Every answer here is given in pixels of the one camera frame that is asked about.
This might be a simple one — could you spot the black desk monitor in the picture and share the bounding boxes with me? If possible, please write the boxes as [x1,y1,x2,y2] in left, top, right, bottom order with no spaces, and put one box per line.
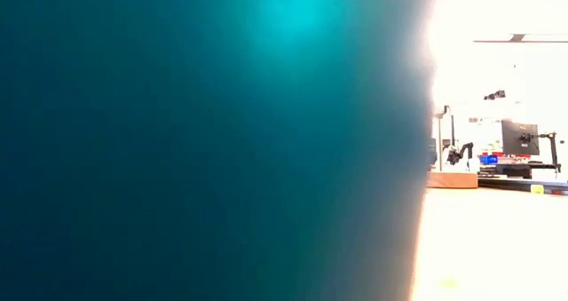
[501,119,541,156]

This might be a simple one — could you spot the white shade lamp wooden base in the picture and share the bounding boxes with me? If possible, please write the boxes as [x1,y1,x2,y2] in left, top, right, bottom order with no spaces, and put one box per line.
[426,104,479,190]

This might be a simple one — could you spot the blue plastic bin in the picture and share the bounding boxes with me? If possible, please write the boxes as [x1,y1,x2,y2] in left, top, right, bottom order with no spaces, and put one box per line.
[0,0,440,301]

